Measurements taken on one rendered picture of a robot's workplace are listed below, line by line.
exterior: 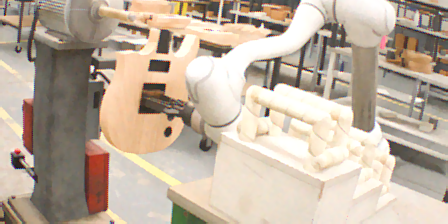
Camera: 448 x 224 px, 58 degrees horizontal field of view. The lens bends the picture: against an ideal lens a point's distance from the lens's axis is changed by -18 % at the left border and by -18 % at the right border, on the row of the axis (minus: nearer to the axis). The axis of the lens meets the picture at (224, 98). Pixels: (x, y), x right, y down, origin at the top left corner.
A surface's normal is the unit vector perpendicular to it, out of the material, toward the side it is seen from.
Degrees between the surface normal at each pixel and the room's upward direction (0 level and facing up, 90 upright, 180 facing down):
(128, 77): 89
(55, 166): 90
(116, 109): 89
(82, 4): 88
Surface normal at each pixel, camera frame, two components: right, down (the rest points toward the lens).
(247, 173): -0.72, 0.06
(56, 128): 0.72, 0.28
